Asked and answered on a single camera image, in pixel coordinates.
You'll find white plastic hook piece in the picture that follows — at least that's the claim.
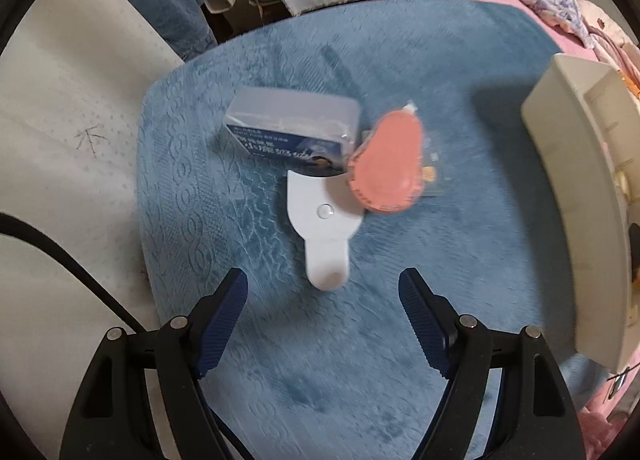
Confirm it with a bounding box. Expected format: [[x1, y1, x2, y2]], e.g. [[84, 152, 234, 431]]
[[286, 170, 364, 291]]

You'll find white plastic tray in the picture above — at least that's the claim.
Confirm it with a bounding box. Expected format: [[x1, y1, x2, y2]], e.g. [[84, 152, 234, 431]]
[[522, 54, 639, 372]]

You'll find pink sleeve forearm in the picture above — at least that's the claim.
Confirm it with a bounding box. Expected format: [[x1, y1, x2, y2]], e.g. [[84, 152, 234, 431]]
[[578, 368, 639, 459]]

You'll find pink oval item in bag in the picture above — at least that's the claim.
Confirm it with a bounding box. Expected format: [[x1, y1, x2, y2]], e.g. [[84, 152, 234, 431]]
[[346, 102, 451, 214]]

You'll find clear blue card box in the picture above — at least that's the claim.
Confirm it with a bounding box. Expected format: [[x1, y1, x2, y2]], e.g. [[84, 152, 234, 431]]
[[224, 87, 361, 170]]

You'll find white patterned curtain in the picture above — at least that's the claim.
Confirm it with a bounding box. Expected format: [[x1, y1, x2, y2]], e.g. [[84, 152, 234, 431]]
[[1, 0, 180, 459]]

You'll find peach bear quilt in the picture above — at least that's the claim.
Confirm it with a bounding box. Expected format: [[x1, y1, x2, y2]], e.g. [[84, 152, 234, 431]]
[[576, 0, 640, 100]]

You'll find black cable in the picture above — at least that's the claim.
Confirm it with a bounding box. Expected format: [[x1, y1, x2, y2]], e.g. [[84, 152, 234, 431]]
[[0, 211, 151, 336]]

